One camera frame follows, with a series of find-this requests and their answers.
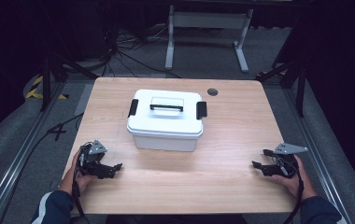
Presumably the white metal table frame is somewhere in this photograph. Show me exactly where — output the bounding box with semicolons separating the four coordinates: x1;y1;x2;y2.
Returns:
164;4;255;75

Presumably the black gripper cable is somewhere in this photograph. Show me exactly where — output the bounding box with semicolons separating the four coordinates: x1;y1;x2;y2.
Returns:
72;148;87;217
273;154;306;224

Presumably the white box lid black handle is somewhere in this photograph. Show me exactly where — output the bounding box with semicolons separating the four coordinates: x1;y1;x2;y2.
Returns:
126;89;208;138

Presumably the person's right hand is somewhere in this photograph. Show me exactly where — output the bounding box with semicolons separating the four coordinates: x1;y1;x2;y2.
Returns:
271;154;319;201

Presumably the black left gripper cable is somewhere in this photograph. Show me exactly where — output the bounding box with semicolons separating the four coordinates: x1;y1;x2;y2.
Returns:
72;148;87;217

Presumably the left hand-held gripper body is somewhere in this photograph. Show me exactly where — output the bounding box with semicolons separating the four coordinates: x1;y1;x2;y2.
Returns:
78;139;109;179

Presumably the black metal stand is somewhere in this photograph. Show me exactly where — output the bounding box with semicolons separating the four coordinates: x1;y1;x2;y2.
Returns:
39;50;100;112
255;57;308;119

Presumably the white plastic storage box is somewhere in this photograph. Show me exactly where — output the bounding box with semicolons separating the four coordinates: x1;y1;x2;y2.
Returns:
131;130;201;153

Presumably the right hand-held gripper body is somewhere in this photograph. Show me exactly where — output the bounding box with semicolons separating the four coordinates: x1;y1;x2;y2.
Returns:
271;142;309;179

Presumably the black floor tape mark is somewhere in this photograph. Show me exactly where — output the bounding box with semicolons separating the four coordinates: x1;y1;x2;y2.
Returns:
46;122;68;142

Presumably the aluminium floor rail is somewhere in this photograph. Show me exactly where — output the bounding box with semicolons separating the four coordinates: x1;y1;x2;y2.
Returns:
283;88;355;224
0;81;68;224

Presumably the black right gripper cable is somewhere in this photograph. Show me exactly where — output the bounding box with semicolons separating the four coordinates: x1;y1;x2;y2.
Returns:
273;154;306;224

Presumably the yellow black hazard tape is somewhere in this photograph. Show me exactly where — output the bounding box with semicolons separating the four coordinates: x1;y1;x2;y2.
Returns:
24;75;70;101

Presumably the black floor cable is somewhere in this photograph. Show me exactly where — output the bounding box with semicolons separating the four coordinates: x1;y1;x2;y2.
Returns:
0;112;85;224

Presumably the bundle of black floor cables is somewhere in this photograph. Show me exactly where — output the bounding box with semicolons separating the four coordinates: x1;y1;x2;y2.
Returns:
99;22;183;79

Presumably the person's left hand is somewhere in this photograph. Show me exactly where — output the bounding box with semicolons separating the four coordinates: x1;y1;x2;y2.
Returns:
59;150;95;196

